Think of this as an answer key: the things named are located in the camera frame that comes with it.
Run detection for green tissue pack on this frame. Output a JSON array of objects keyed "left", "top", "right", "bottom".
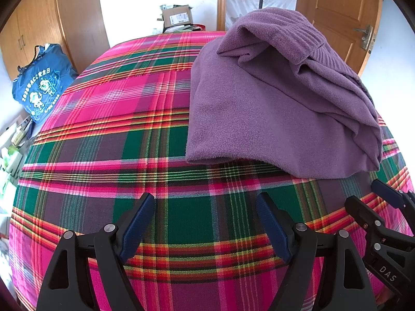
[{"left": 0, "top": 146, "right": 25, "bottom": 177}]

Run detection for metal door lock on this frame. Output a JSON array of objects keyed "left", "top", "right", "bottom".
[{"left": 353, "top": 25, "right": 377, "bottom": 51}]

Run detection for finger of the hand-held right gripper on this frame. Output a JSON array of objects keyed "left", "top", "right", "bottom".
[
  {"left": 344, "top": 195, "right": 386, "bottom": 243},
  {"left": 371, "top": 179, "right": 415, "bottom": 234}
]

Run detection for wooden door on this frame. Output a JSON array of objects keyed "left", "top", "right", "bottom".
[{"left": 296, "top": 0, "right": 384, "bottom": 76}]

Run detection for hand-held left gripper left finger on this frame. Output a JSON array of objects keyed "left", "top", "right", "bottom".
[{"left": 37, "top": 192, "right": 156, "bottom": 311}]

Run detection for purple fleece pants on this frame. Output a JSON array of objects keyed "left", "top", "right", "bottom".
[{"left": 185, "top": 6, "right": 385, "bottom": 179}]

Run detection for cardboard box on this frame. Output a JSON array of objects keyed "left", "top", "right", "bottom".
[{"left": 161, "top": 4, "right": 192, "bottom": 28}]

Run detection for plaid bed sheet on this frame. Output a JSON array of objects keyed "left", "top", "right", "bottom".
[{"left": 9, "top": 31, "right": 411, "bottom": 311}]

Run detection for blue printed bag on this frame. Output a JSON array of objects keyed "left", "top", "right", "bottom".
[{"left": 12, "top": 43, "right": 78, "bottom": 124}]

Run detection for wooden wardrobe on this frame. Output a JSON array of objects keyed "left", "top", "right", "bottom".
[{"left": 0, "top": 0, "right": 109, "bottom": 81}]

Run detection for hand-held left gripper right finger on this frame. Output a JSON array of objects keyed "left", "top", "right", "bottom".
[{"left": 256, "top": 192, "right": 378, "bottom": 311}]

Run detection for red storage bin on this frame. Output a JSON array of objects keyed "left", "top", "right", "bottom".
[{"left": 162, "top": 24, "right": 205, "bottom": 34}]

